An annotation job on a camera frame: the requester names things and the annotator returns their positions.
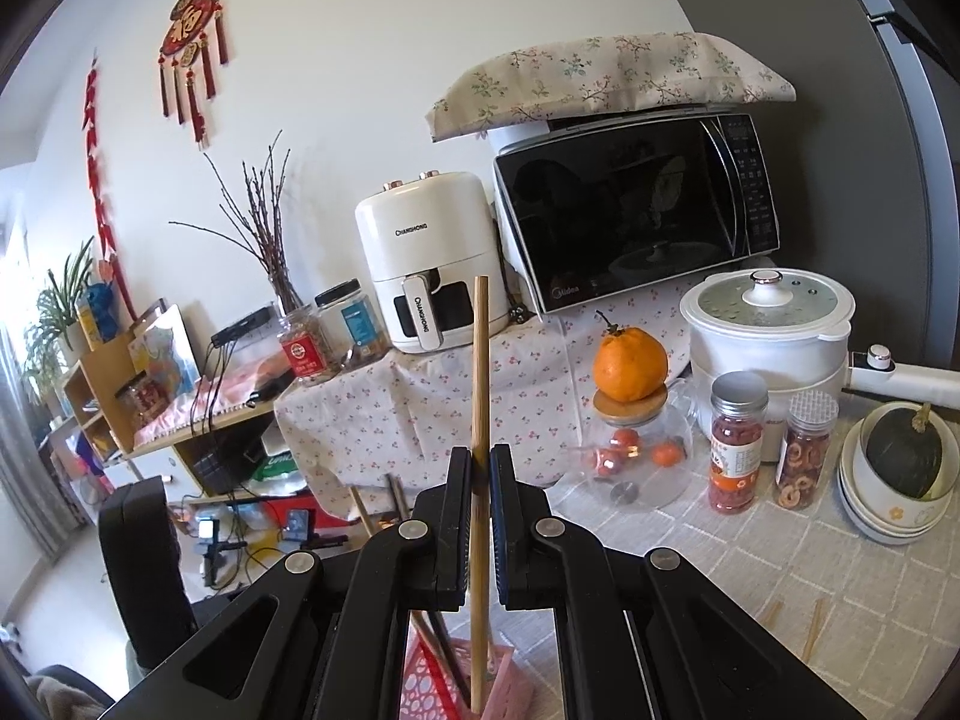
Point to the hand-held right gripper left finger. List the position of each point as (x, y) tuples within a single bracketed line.
[(459, 525)]

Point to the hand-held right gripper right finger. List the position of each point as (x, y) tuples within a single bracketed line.
[(501, 525)]

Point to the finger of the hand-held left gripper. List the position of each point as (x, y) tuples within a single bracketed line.
[(142, 562)]

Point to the wooden chopstick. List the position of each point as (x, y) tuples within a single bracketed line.
[(480, 360), (394, 493), (362, 511), (815, 628)]

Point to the black chopstick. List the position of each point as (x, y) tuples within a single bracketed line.
[(442, 656)]

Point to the pink perforated utensil basket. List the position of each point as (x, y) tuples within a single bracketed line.
[(499, 682)]

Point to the black stand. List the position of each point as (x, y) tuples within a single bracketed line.
[(210, 547), (300, 525)]

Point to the wooden side cabinet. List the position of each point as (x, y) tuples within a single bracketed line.
[(184, 465)]

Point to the small-flower print tablecloth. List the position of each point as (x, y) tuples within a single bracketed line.
[(420, 420)]

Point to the black box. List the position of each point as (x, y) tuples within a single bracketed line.
[(225, 465)]

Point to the glass jar with bamboo lid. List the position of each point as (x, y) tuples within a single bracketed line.
[(637, 487)]

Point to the grey curtain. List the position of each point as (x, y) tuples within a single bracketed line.
[(30, 450)]

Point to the small jar on shelf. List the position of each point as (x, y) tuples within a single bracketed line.
[(142, 397)]

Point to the green and white bag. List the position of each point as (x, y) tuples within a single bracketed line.
[(279, 466)]

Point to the wooden shelf unit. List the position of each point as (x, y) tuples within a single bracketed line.
[(105, 375)]

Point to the framed colourful picture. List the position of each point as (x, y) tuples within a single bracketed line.
[(161, 360)]

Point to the large orange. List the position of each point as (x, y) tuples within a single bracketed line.
[(630, 367)]

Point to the grey checked tablecloth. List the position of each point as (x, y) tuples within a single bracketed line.
[(712, 555)]

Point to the blue label jar black lid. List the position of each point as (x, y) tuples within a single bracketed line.
[(360, 326)]

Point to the red label jar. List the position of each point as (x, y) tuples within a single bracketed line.
[(304, 360)]

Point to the red-filled plastic jar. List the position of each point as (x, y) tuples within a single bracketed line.
[(735, 480)]

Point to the black power strip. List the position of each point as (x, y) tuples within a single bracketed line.
[(240, 324)]

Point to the blue item on shelf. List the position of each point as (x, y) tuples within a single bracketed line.
[(101, 307)]

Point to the green potted plant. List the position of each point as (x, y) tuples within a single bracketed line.
[(64, 292)]

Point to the white air fryer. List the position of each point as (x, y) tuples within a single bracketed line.
[(420, 240)]

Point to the glass vase with dry branches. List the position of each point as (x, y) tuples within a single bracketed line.
[(285, 292)]

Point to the white electric cooker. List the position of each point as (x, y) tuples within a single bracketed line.
[(750, 360)]

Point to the black microwave oven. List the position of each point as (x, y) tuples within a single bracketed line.
[(622, 217)]

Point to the stack of white bowls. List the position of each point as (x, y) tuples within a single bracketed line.
[(877, 517)]

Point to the dark green pumpkin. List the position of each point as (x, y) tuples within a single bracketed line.
[(900, 457)]

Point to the white long device with knob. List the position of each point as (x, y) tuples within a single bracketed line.
[(915, 379)]

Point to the floral cover cloth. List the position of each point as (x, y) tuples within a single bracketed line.
[(600, 67)]

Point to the grey refrigerator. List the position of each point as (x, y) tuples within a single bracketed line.
[(840, 165)]

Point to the red knot wall decoration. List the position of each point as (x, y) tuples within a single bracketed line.
[(184, 30)]

